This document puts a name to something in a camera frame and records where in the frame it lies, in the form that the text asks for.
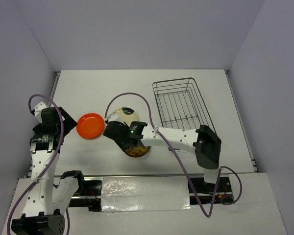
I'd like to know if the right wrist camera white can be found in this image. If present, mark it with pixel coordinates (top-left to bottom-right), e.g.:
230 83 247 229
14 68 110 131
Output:
104 112 119 124

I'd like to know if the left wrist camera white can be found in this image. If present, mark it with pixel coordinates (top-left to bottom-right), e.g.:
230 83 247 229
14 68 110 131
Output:
34 101 48 117

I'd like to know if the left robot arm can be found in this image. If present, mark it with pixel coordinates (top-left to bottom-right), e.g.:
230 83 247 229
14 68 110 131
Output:
7 104 86 235

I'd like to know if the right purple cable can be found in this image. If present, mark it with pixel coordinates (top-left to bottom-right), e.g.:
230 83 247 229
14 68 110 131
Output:
104 92 243 218

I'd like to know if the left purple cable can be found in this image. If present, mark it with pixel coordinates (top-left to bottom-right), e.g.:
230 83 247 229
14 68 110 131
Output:
7 94 71 235

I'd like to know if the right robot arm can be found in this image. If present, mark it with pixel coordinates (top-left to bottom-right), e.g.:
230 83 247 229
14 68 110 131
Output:
103 121 221 191

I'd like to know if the orange plate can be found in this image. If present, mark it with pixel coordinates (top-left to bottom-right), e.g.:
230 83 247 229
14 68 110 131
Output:
76 113 105 139

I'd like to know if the silver tape sheet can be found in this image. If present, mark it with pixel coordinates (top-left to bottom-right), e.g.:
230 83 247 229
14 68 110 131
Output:
101 176 191 212

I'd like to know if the purple cable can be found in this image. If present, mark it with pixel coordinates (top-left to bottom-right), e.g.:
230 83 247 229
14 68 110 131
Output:
7 94 71 235
104 92 243 218

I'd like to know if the wire dish rack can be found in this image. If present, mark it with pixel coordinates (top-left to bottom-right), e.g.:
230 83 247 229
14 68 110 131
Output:
151 77 217 157

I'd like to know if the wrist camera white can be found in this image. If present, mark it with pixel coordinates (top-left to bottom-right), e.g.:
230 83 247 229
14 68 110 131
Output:
34 101 48 117
104 112 119 124

